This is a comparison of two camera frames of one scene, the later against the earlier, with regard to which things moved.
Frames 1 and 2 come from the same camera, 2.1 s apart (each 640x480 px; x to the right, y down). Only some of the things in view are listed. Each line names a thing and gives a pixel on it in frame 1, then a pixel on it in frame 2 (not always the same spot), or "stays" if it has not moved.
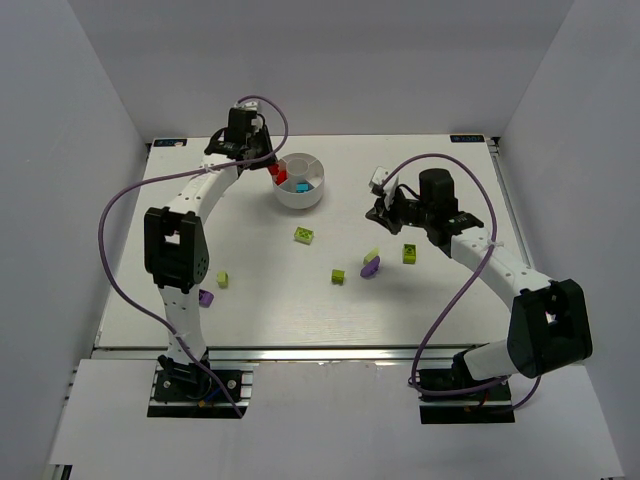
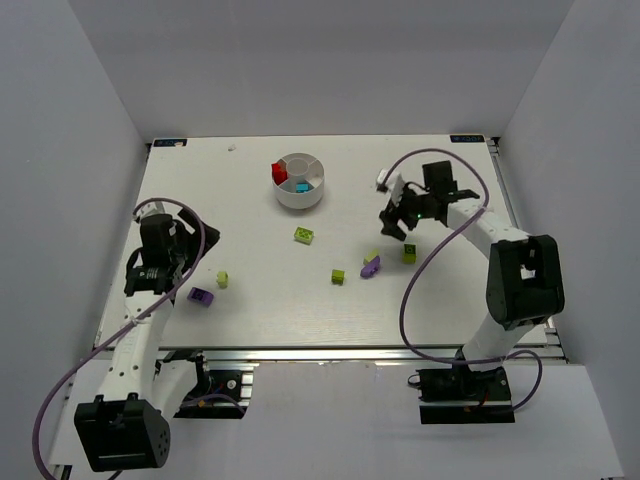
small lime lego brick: (337, 277) stays
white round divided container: (305, 184) stays
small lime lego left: (222, 278) stays
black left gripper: (263, 151) → (190, 232)
